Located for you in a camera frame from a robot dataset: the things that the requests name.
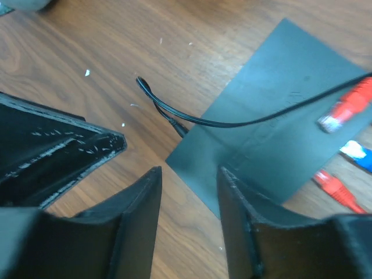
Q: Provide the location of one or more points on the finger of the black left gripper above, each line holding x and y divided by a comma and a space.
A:
45, 151

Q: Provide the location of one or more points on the black network switch box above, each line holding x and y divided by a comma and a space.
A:
291, 81

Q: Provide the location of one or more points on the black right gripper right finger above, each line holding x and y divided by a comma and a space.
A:
265, 240

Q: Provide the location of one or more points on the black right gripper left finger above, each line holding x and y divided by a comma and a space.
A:
113, 239

